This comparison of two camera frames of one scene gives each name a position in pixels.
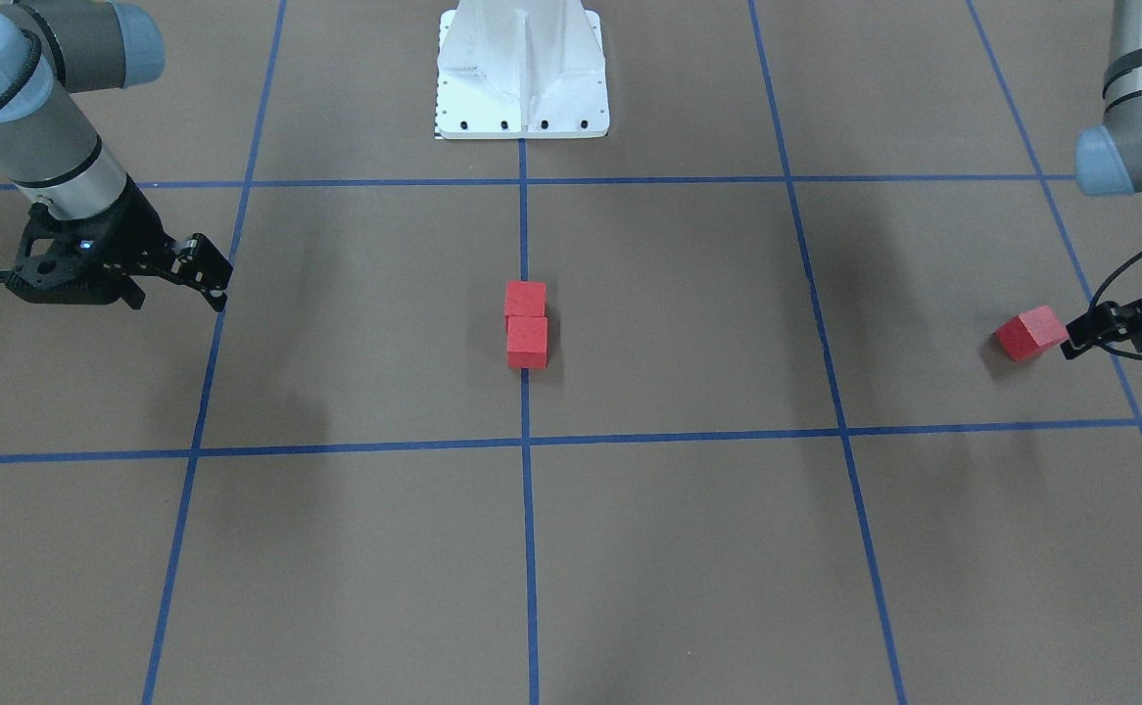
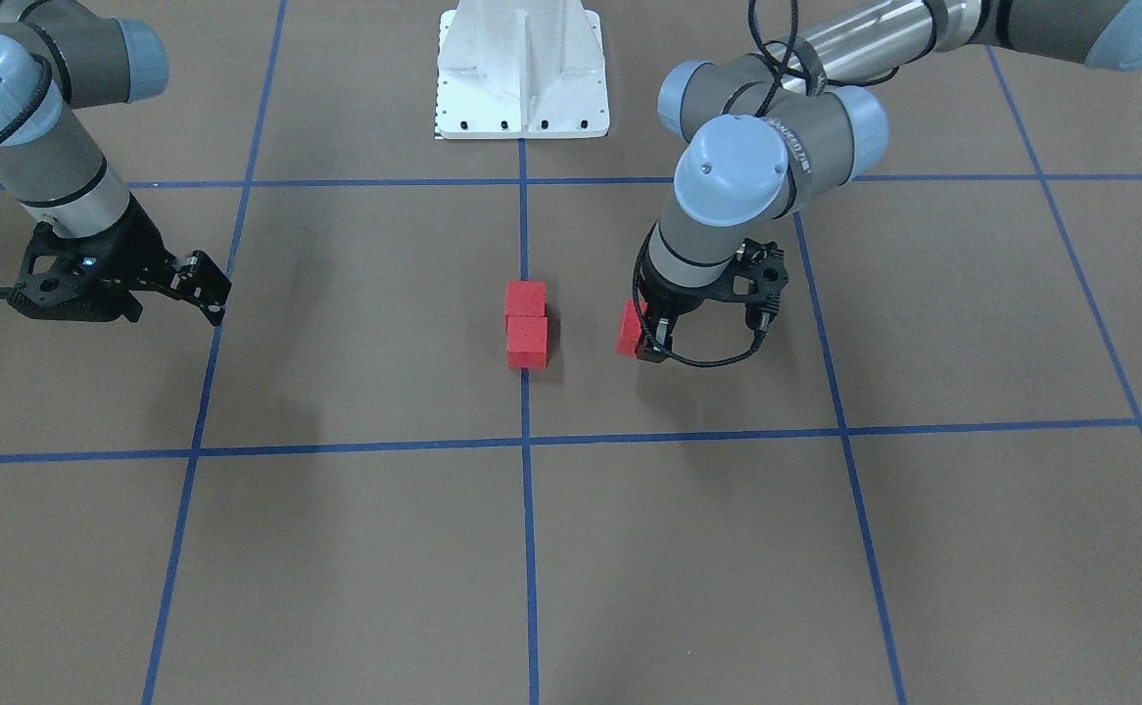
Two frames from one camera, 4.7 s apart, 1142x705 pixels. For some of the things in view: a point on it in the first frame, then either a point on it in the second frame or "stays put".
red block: (527, 341) stays put
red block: (525, 299) stays put
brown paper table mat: (761, 400) stays put
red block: (1030, 333) -> (627, 341)
